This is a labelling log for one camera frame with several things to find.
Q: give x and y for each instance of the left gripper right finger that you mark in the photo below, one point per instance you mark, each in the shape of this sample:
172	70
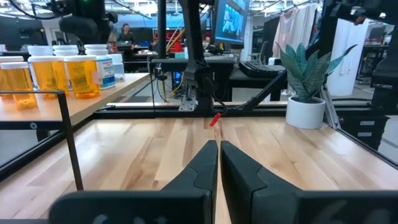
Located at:
242	186

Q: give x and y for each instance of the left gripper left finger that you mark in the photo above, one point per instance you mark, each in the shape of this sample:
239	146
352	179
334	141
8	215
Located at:
199	180

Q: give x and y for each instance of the plain white pill bottle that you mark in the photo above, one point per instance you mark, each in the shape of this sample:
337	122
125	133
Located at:
40	50

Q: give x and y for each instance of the white melatonin supplement bottle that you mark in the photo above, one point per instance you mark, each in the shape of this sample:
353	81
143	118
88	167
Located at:
105	73

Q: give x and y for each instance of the small clear plastic bottle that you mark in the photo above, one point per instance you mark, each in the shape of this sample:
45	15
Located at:
119	67

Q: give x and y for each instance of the orange pill bottle white cap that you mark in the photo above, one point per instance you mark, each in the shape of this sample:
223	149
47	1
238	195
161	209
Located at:
81	77
46	77

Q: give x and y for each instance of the small orange pill bottle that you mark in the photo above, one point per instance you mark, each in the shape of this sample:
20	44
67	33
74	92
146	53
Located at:
9	58

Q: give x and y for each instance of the small white cap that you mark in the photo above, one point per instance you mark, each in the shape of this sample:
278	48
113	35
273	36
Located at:
17	87

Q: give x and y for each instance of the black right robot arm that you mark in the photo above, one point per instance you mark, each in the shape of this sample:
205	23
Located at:
192	46

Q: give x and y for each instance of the wooden shelf black metal legs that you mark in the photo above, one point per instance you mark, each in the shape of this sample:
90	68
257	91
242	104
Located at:
46	109

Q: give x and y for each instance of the person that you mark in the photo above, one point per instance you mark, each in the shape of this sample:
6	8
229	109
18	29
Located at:
126	32

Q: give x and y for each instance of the small red tag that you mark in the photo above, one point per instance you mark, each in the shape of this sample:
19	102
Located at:
215	119

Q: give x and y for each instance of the snake plant in white pot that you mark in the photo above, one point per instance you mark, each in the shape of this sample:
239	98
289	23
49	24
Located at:
306	115

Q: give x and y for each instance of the black office desk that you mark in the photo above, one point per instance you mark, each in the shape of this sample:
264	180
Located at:
224	67

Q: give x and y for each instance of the black keyboard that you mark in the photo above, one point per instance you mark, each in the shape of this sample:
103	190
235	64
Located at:
261	69

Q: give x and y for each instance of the black drawer cabinet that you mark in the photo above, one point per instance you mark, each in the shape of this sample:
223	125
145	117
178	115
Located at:
363	127

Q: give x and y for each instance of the monitor with blue picture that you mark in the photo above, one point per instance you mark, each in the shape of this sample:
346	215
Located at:
231	21

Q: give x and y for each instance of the white column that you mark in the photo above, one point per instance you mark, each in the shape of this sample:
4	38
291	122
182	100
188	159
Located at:
345	62

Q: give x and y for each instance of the pale hanging cloth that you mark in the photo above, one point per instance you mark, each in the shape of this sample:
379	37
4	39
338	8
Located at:
292	28

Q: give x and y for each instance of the black aluminium rig frame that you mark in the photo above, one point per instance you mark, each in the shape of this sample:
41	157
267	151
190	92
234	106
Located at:
140	112

